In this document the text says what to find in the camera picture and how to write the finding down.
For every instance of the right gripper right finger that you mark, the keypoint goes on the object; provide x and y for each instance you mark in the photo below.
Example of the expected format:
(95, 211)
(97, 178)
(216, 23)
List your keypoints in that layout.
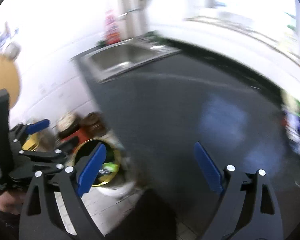
(247, 207)

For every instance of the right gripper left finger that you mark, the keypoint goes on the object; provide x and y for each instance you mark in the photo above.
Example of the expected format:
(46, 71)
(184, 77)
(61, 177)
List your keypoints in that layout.
(40, 216)

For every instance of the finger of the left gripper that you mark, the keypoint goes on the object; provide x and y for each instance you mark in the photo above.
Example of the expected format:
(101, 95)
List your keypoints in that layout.
(37, 126)

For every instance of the black gold-rimmed trash bin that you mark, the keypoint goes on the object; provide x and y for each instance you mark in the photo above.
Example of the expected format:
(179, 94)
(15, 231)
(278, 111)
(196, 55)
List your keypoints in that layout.
(97, 162)

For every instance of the steel kitchen sink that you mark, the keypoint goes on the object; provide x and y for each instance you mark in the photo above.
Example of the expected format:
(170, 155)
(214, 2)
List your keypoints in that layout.
(111, 61)

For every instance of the person's left hand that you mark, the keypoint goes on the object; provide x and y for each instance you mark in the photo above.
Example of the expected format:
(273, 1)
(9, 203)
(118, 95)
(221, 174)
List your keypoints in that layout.
(12, 201)

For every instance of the yellow box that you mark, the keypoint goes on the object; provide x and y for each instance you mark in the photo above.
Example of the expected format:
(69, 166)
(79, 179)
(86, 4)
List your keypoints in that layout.
(32, 142)

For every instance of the floral lid clay pot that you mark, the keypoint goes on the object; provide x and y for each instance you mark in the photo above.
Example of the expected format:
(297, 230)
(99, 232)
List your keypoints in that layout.
(67, 124)

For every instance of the red gift box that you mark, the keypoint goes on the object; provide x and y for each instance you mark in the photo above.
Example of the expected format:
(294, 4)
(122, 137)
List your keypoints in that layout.
(76, 138)

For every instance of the round bamboo board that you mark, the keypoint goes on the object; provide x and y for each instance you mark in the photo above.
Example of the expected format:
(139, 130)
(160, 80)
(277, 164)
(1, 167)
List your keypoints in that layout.
(9, 79)

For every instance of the brown ceramic jar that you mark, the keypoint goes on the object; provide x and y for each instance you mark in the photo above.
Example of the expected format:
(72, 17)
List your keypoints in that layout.
(93, 125)

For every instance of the purple foil wrapper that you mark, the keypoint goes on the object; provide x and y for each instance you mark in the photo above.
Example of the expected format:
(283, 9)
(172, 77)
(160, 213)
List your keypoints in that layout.
(292, 127)

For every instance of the green snack bag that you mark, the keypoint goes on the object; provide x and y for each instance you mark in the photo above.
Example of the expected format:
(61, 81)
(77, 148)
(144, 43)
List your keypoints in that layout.
(290, 104)

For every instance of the pink dish soap bottle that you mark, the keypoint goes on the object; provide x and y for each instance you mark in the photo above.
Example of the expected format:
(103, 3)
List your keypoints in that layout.
(112, 31)

